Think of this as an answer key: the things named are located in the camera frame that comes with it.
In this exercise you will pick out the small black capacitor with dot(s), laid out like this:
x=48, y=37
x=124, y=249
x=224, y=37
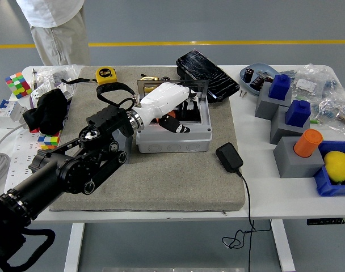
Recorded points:
x=165, y=78

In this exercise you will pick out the black power adapter plug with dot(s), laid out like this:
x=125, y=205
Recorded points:
x=229, y=157

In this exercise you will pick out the white printed carton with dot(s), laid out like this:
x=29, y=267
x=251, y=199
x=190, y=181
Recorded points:
x=44, y=88

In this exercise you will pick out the clear plastic bag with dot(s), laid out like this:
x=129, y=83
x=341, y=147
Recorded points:
x=62, y=72

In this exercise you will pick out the black capacitor in tray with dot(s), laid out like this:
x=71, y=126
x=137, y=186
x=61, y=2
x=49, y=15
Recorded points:
x=249, y=75

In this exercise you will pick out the clear bag of components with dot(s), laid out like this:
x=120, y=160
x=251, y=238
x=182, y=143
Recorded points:
x=337, y=112
x=311, y=82

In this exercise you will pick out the black box with cracked pattern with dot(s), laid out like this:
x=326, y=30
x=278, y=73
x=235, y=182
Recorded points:
x=209, y=73

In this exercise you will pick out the blue-grey oval tray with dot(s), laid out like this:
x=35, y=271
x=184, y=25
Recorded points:
x=260, y=67

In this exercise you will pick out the black cloth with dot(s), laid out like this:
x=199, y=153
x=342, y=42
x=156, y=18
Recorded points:
x=47, y=113

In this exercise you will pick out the small colourful puzzle cube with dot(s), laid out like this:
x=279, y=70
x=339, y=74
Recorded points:
x=49, y=141

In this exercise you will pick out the dark brown capacitor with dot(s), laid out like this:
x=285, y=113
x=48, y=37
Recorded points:
x=257, y=83

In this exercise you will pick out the clear hinged box lid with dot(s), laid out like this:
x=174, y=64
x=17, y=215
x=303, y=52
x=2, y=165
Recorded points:
x=202, y=88

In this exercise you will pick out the large colourful puzzle cube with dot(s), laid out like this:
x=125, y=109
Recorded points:
x=17, y=85

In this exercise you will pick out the grey block with round hole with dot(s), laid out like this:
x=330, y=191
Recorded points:
x=128, y=150

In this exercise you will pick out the person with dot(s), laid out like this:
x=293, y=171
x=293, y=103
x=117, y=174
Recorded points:
x=56, y=31

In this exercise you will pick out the small green piece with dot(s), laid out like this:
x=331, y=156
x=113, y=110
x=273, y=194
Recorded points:
x=314, y=121

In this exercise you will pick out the yellow lemon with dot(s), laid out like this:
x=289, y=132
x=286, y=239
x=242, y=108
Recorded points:
x=337, y=167

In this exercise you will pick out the blue plastic bin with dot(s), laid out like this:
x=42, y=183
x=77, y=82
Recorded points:
x=328, y=188

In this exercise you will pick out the small screws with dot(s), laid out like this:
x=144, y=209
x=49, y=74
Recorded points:
x=242, y=93

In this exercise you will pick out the blue plastic block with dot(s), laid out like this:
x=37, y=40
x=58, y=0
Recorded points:
x=279, y=88
x=297, y=113

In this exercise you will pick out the grey-brown table mat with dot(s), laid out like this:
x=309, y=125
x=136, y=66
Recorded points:
x=166, y=184

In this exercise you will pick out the small metal piece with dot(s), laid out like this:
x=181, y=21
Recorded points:
x=264, y=76

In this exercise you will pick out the yellow square tape measure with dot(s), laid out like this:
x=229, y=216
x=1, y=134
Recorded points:
x=105, y=74

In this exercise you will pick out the yellow round tape measure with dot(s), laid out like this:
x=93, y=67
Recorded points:
x=149, y=77

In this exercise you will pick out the black table control panel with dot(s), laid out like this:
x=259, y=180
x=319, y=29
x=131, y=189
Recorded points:
x=325, y=221

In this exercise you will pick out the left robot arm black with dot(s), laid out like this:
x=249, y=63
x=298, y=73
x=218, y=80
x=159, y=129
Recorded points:
x=70, y=170

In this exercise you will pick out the grey block holder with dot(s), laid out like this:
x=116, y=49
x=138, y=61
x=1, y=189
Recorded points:
x=294, y=167
x=280, y=129
x=264, y=106

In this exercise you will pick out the grey plastic junction box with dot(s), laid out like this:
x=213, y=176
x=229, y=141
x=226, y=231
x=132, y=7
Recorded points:
x=172, y=141

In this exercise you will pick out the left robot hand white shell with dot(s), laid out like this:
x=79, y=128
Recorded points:
x=161, y=99

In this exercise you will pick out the white table leg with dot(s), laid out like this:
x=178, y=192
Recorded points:
x=284, y=246
x=74, y=246

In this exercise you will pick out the white power strip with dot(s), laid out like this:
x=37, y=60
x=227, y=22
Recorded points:
x=22, y=153

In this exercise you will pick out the white circuit breaker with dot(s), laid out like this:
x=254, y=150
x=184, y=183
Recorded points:
x=8, y=113

